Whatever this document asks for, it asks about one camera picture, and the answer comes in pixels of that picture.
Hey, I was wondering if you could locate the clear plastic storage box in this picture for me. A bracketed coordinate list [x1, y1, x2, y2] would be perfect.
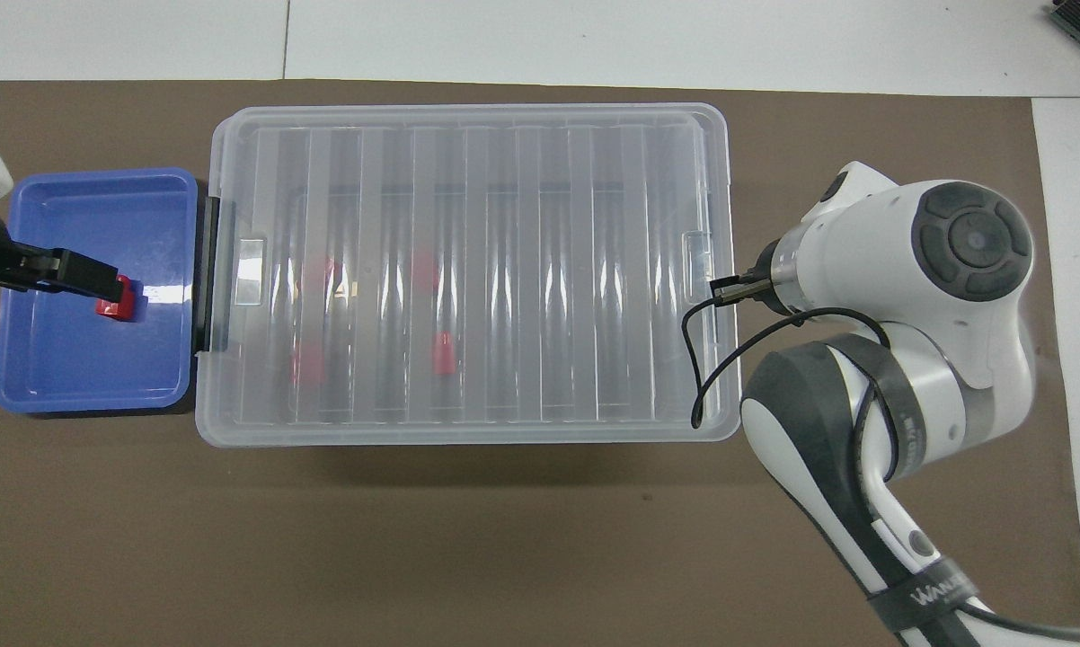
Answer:
[200, 110, 735, 441]

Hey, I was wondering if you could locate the clear ribbed box lid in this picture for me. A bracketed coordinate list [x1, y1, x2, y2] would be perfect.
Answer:
[195, 103, 741, 448]

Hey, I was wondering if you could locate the black box latch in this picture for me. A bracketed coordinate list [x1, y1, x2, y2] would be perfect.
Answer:
[197, 196, 237, 353]

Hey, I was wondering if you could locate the brown table mat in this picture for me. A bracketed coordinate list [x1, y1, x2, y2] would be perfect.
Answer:
[0, 79, 1080, 647]

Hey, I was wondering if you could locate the blue plastic tray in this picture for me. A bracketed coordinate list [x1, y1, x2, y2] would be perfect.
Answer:
[0, 167, 199, 416]

